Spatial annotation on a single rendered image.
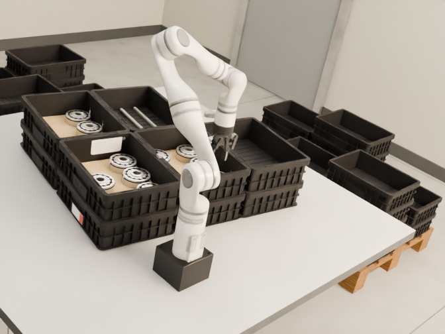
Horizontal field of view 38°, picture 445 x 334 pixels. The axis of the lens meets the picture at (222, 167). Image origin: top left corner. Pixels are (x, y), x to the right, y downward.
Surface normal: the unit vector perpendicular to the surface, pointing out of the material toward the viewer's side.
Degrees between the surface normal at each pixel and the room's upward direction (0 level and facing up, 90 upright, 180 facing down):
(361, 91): 90
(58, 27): 90
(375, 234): 0
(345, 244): 0
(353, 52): 90
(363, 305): 0
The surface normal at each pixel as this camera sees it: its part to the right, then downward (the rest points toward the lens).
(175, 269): -0.70, 0.22
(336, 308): 0.18, -0.87
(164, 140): 0.55, 0.48
